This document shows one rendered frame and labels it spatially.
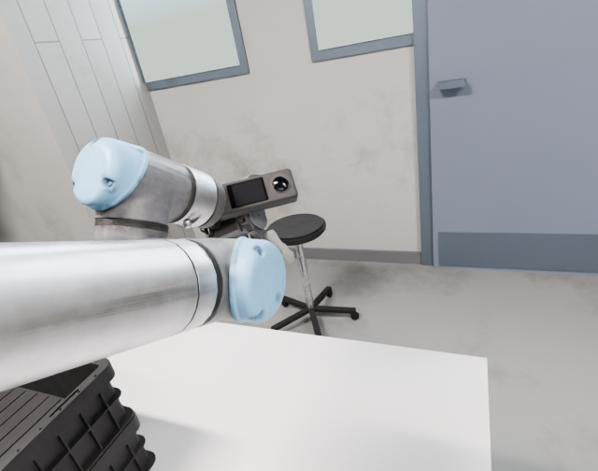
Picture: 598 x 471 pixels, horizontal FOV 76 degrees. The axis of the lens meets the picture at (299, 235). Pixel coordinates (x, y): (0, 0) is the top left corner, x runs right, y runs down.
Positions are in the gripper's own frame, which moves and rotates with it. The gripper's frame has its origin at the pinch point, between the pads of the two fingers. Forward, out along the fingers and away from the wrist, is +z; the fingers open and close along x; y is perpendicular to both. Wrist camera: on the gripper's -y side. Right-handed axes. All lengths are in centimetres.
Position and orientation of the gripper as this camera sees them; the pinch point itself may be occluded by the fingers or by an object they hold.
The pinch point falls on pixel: (287, 220)
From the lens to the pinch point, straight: 68.2
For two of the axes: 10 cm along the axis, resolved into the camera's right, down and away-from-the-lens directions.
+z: 4.8, 1.3, 8.7
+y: -8.4, 3.3, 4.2
